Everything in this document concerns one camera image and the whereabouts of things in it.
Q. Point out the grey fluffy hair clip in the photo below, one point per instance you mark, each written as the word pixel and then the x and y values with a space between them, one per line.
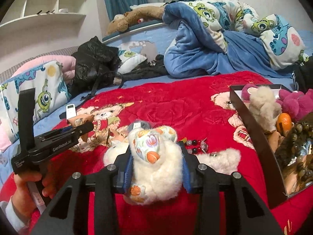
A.
pixel 222 160

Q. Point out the white remote control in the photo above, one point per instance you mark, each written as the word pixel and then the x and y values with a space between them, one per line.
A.
pixel 71 111

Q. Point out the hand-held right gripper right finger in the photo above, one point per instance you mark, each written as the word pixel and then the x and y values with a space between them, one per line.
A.
pixel 187 178

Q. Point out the white plush toy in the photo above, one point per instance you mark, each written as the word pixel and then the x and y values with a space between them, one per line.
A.
pixel 156 166

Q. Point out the person's left forearm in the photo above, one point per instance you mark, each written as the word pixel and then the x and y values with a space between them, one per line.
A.
pixel 12 215

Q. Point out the pink plush toy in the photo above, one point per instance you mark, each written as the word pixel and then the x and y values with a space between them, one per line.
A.
pixel 293 102

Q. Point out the white wall shelf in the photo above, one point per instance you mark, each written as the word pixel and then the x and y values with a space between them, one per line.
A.
pixel 41 17

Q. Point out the black cardboard box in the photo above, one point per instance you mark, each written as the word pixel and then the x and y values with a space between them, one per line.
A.
pixel 259 146

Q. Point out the white plush goose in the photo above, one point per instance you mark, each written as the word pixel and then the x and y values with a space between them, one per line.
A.
pixel 146 5

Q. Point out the brown plush dog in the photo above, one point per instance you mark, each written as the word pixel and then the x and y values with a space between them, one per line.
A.
pixel 137 17

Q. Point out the large cartoon pillow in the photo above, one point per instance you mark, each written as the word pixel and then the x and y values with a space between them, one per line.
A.
pixel 49 95

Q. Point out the orange tangerine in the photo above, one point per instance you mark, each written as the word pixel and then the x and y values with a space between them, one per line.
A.
pixel 284 123

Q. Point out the grey photo card packet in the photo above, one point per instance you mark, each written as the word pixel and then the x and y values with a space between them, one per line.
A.
pixel 140 125

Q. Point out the blue bed sheet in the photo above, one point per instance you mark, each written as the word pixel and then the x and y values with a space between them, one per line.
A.
pixel 141 83

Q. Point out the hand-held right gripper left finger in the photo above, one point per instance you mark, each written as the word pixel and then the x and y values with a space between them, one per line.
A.
pixel 127 176

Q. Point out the dark clothes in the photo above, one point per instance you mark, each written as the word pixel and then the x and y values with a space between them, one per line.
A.
pixel 146 71

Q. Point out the small cartoon pillow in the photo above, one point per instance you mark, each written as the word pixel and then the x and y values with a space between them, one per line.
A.
pixel 130 57

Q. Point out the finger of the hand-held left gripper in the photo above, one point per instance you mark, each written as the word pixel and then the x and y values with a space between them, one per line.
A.
pixel 73 128
pixel 71 135

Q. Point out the black jacket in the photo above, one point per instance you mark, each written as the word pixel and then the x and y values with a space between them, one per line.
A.
pixel 304 74
pixel 95 63

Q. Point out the blue cartoon quilt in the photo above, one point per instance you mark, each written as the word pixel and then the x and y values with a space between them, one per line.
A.
pixel 195 53

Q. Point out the person's left hand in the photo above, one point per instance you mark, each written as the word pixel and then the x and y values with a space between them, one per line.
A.
pixel 24 186

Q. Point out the red printed blanket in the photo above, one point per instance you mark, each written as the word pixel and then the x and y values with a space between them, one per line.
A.
pixel 183 102

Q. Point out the pink cushion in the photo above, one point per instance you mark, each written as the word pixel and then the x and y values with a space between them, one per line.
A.
pixel 41 62

